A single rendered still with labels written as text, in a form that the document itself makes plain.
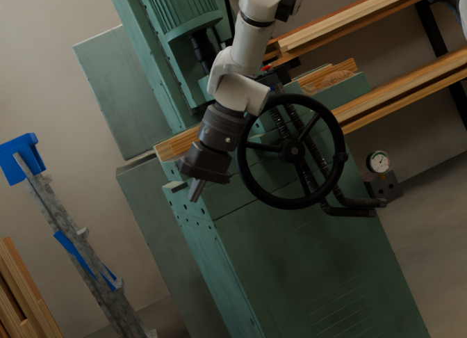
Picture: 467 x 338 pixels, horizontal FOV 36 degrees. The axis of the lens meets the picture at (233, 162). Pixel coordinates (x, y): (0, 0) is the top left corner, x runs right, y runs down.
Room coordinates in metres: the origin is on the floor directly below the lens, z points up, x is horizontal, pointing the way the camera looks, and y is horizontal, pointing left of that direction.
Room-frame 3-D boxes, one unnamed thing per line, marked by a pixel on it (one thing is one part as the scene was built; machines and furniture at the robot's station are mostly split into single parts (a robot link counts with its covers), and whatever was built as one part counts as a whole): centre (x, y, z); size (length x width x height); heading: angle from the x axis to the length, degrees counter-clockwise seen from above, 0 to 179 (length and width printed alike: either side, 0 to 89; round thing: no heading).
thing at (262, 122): (1.91, -0.16, 0.91); 0.15 x 0.14 x 0.09; 104
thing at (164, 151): (2.12, -0.10, 0.92); 0.60 x 0.02 x 0.05; 104
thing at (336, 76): (2.08, -0.37, 0.91); 0.12 x 0.09 x 0.03; 14
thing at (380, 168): (1.95, -0.36, 0.65); 0.06 x 0.04 x 0.08; 104
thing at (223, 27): (2.33, -0.15, 1.23); 0.09 x 0.08 x 0.15; 14
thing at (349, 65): (2.11, -0.16, 0.92); 0.62 x 0.02 x 0.04; 104
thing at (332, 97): (2.00, -0.14, 0.87); 0.61 x 0.30 x 0.06; 104
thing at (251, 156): (2.03, -0.07, 0.82); 0.40 x 0.21 x 0.04; 104
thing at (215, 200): (2.20, -0.03, 0.76); 0.57 x 0.45 x 0.09; 14
